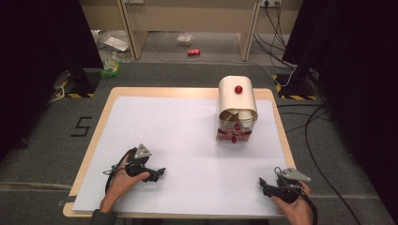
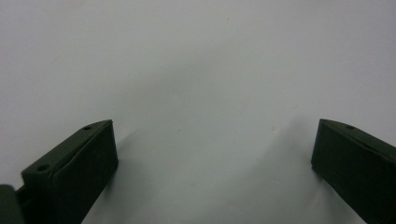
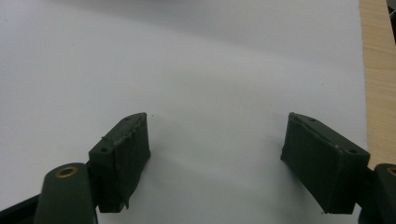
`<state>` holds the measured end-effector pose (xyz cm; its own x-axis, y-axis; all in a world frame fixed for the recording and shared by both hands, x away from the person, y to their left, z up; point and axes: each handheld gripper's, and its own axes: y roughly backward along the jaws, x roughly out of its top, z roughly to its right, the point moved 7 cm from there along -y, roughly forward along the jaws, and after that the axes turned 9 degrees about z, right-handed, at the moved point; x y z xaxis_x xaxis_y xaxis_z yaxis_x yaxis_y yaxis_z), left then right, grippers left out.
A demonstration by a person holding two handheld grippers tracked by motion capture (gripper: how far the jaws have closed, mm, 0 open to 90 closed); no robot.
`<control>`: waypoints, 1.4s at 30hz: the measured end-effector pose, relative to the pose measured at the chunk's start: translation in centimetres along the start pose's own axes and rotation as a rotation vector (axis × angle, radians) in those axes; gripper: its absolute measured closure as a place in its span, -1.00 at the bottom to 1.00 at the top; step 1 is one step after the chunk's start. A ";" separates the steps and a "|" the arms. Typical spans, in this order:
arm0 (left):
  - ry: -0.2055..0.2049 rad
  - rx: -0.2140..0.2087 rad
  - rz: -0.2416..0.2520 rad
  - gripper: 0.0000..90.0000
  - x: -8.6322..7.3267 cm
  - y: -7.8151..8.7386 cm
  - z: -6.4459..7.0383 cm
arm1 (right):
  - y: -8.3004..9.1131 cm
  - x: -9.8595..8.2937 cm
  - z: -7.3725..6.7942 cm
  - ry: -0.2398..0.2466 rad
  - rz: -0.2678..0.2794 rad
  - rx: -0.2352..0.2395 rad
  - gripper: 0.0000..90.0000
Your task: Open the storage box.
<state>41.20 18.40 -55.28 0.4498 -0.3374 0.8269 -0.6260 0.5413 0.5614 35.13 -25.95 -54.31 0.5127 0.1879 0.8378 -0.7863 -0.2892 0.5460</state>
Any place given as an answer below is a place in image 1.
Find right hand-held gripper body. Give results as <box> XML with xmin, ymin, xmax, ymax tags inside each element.
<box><xmin>274</xmin><ymin>167</ymin><xmax>313</xmax><ymax>204</ymax></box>

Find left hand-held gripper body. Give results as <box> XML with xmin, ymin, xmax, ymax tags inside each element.
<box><xmin>124</xmin><ymin>143</ymin><xmax>159</xmax><ymax>184</ymax></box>

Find row of red packets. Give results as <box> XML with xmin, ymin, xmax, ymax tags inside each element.
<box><xmin>217</xmin><ymin>128</ymin><xmax>253</xmax><ymax>137</ymax></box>

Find cream storage box red knob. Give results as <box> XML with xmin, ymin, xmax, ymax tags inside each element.
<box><xmin>215</xmin><ymin>75</ymin><xmax>259</xmax><ymax>145</ymax></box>

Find person's right hand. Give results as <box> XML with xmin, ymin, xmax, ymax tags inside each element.
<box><xmin>270</xmin><ymin>180</ymin><xmax>314</xmax><ymax>225</ymax></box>

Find person's left hand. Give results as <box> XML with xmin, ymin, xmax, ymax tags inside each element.
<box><xmin>99</xmin><ymin>154</ymin><xmax>151</xmax><ymax>214</ymax></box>

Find white table mat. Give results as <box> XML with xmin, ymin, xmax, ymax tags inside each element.
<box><xmin>72</xmin><ymin>96</ymin><xmax>289</xmax><ymax>218</ymax></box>

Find white paper cup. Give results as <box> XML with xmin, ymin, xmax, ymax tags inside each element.
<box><xmin>237</xmin><ymin>108</ymin><xmax>254</xmax><ymax>128</ymax></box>

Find black stand striped base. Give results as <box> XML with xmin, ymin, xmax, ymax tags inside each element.
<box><xmin>53</xmin><ymin>67</ymin><xmax>101</xmax><ymax>99</ymax></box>
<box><xmin>271</xmin><ymin>66</ymin><xmax>317</xmax><ymax>101</ymax></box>

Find green plastic bag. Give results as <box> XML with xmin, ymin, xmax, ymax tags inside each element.
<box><xmin>99</xmin><ymin>58</ymin><xmax>123</xmax><ymax>79</ymax></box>

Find white paper and plastic clutter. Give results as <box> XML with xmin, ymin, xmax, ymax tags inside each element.
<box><xmin>90</xmin><ymin>29</ymin><xmax>133</xmax><ymax>62</ymax></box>

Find black curtain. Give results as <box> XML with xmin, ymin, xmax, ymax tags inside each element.
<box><xmin>282</xmin><ymin>0</ymin><xmax>398</xmax><ymax>218</ymax></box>
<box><xmin>0</xmin><ymin>0</ymin><xmax>104</xmax><ymax>163</ymax></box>

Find white plastic packet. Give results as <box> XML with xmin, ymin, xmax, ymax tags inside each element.
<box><xmin>176</xmin><ymin>33</ymin><xmax>195</xmax><ymax>47</ymax></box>

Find beige wooden desk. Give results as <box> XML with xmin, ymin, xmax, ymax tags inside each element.
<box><xmin>78</xmin><ymin>0</ymin><xmax>304</xmax><ymax>62</ymax></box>

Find black floor cables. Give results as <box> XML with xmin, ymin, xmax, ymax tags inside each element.
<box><xmin>276</xmin><ymin>103</ymin><xmax>364</xmax><ymax>225</ymax></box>

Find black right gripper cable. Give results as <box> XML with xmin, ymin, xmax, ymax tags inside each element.
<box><xmin>273</xmin><ymin>166</ymin><xmax>319</xmax><ymax>225</ymax></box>

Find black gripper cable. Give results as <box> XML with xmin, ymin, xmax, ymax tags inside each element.
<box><xmin>102</xmin><ymin>147</ymin><xmax>137</xmax><ymax>195</ymax></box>
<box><xmin>273</xmin><ymin>166</ymin><xmax>319</xmax><ymax>225</ymax></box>

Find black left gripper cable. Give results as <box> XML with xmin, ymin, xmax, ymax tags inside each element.
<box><xmin>102</xmin><ymin>147</ymin><xmax>137</xmax><ymax>195</ymax></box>

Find black power cables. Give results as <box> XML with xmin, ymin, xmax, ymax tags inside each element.
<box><xmin>253</xmin><ymin>2</ymin><xmax>297</xmax><ymax>70</ymax></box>

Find white wall power socket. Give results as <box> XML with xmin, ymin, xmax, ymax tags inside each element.
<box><xmin>260</xmin><ymin>0</ymin><xmax>283</xmax><ymax>8</ymax></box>

